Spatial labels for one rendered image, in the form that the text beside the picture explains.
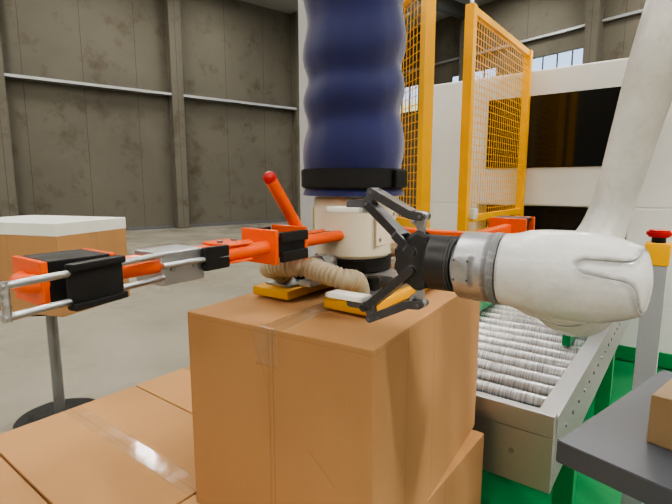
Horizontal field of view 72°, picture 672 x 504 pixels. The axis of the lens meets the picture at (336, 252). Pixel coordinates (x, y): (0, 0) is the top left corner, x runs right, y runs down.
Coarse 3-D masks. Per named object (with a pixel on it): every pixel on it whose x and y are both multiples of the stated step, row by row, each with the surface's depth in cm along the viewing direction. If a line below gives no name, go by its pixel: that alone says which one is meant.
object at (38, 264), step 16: (16, 256) 53; (32, 256) 52; (48, 256) 53; (64, 256) 53; (80, 256) 53; (96, 256) 54; (32, 272) 50; (48, 272) 50; (48, 288) 50; (64, 288) 51
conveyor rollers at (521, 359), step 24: (480, 312) 231; (504, 312) 233; (480, 336) 195; (504, 336) 197; (528, 336) 200; (552, 336) 195; (480, 360) 168; (504, 360) 171; (528, 360) 168; (552, 360) 169; (480, 384) 149; (504, 384) 153; (528, 384) 149; (552, 384) 152
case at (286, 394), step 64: (192, 320) 88; (256, 320) 82; (320, 320) 82; (384, 320) 82; (448, 320) 97; (192, 384) 90; (256, 384) 81; (320, 384) 73; (384, 384) 71; (448, 384) 100; (256, 448) 83; (320, 448) 75; (384, 448) 73; (448, 448) 104
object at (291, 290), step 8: (272, 280) 101; (296, 280) 101; (256, 288) 98; (264, 288) 97; (272, 288) 96; (280, 288) 96; (288, 288) 96; (296, 288) 96; (304, 288) 98; (312, 288) 100; (320, 288) 102; (272, 296) 96; (280, 296) 94; (288, 296) 94; (296, 296) 96
